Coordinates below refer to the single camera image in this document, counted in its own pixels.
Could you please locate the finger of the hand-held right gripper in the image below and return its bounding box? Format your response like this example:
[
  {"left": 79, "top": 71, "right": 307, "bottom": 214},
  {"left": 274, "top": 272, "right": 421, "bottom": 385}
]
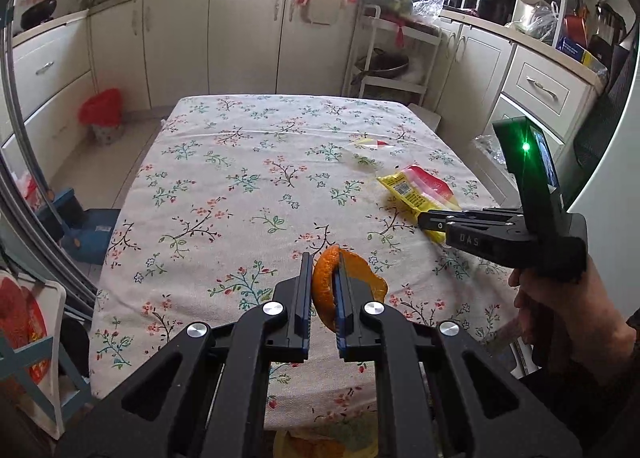
[
  {"left": 416, "top": 215, "right": 451, "bottom": 235},
  {"left": 425, "top": 207, "right": 523, "bottom": 225}
]

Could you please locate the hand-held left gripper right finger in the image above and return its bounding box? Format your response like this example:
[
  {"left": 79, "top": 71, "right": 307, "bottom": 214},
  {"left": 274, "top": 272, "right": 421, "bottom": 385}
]
[{"left": 332, "top": 248, "right": 583, "bottom": 458}]

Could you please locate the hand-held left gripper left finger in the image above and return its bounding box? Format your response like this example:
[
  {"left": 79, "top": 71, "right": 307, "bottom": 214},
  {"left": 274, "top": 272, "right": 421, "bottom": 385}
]
[{"left": 57, "top": 252, "right": 316, "bottom": 458}]

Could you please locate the curled orange peel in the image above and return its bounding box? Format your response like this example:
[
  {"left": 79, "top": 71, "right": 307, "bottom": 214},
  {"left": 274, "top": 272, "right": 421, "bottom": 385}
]
[{"left": 311, "top": 245, "right": 388, "bottom": 333}]

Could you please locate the yellow snack packet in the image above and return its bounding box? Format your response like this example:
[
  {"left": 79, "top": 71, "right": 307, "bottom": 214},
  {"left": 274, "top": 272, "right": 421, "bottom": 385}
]
[{"left": 376, "top": 164, "right": 463, "bottom": 245}]

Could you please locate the person's right forearm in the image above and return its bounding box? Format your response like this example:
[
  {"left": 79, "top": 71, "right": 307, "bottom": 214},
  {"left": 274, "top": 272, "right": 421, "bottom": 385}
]
[{"left": 525, "top": 318, "right": 640, "bottom": 458}]

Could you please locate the red-lined trash bin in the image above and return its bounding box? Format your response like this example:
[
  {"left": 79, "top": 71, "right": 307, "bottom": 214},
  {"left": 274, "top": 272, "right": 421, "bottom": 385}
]
[{"left": 78, "top": 88, "right": 126, "bottom": 146}]

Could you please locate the person's right hand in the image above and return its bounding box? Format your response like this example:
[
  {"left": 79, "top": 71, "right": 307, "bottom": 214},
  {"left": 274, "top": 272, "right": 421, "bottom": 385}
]
[{"left": 507, "top": 258, "right": 626, "bottom": 366}]

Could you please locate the crinkled plastic bag on drawer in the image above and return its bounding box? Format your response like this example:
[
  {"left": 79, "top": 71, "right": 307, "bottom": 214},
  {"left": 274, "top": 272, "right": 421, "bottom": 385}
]
[{"left": 472, "top": 134, "right": 506, "bottom": 163}]

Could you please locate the white refrigerator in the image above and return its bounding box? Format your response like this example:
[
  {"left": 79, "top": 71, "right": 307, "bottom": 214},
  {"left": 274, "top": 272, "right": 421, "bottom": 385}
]
[{"left": 570, "top": 12, "right": 640, "bottom": 289}]

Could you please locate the clear printed wrapper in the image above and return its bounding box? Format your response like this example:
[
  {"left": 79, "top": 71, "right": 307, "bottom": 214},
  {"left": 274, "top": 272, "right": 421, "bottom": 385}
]
[{"left": 345, "top": 135, "right": 396, "bottom": 169}]

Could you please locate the white wooden stool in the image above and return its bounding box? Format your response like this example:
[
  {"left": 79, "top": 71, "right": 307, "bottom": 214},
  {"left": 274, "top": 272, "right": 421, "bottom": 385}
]
[{"left": 407, "top": 102, "right": 443, "bottom": 131}]

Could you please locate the white panelled base cabinet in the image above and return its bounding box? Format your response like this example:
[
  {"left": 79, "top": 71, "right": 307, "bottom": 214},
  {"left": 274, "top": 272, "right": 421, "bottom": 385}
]
[{"left": 435, "top": 12, "right": 601, "bottom": 199}]

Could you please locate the white kitchen trolley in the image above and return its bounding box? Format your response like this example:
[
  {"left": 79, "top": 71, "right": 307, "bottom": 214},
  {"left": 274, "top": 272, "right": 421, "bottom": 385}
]
[{"left": 342, "top": 2, "right": 443, "bottom": 108}]

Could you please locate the floral tablecloth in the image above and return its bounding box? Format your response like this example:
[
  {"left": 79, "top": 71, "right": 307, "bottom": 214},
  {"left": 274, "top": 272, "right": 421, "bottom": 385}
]
[{"left": 90, "top": 94, "right": 526, "bottom": 439}]

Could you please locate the dark wok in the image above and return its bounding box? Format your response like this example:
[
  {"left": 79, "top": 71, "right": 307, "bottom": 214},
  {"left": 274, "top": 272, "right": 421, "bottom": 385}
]
[{"left": 350, "top": 48, "right": 411, "bottom": 86}]

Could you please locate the blue box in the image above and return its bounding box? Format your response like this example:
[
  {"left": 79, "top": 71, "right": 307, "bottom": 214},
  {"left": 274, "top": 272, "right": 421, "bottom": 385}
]
[{"left": 555, "top": 35, "right": 608, "bottom": 71}]

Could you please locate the red pot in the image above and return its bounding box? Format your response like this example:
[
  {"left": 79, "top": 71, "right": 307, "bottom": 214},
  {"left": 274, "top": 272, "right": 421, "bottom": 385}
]
[{"left": 562, "top": 12, "right": 593, "bottom": 48}]

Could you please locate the clear plastic bag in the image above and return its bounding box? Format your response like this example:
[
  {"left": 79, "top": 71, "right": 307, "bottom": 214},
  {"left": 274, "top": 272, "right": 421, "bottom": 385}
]
[{"left": 410, "top": 0, "right": 446, "bottom": 21}]

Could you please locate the white kettle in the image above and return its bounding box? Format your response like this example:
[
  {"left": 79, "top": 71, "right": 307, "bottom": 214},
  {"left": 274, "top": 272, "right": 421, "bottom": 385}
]
[{"left": 510, "top": 0, "right": 553, "bottom": 33}]

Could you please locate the blue dustpan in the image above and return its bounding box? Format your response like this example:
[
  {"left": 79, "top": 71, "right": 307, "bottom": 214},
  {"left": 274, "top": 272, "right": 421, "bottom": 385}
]
[{"left": 65, "top": 208, "right": 121, "bottom": 266}]

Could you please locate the white hanging bag red trim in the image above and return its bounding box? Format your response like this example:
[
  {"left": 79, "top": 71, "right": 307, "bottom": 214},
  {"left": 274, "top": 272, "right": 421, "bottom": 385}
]
[{"left": 297, "top": 0, "right": 357, "bottom": 28}]

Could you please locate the white door base cabinet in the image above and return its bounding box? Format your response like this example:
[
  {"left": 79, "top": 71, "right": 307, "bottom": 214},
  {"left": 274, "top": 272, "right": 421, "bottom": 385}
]
[{"left": 87, "top": 0, "right": 366, "bottom": 111}]

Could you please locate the red patterned slipper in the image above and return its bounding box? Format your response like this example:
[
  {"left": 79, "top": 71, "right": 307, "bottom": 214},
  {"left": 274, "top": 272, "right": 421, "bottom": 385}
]
[{"left": 0, "top": 283, "right": 51, "bottom": 389}]

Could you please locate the white chair with red item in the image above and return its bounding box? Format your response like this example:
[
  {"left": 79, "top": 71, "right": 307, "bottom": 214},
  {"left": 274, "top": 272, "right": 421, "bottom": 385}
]
[{"left": 0, "top": 268, "right": 96, "bottom": 439}]

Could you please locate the red plastic bag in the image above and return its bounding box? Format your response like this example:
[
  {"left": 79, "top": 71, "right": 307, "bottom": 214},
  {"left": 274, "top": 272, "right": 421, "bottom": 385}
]
[{"left": 15, "top": 173, "right": 46, "bottom": 209}]

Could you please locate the white drawer base cabinet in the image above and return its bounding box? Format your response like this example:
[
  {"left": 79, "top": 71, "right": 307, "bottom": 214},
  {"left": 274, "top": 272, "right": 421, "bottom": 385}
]
[{"left": 0, "top": 20, "right": 96, "bottom": 179}]

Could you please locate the black frying pan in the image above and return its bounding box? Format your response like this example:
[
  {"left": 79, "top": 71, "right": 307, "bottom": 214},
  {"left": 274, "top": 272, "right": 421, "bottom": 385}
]
[{"left": 20, "top": 0, "right": 76, "bottom": 31}]

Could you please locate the grey sliding door frame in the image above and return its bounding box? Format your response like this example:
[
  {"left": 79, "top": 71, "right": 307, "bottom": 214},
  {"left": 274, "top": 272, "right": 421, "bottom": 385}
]
[{"left": 0, "top": 0, "right": 101, "bottom": 309}]

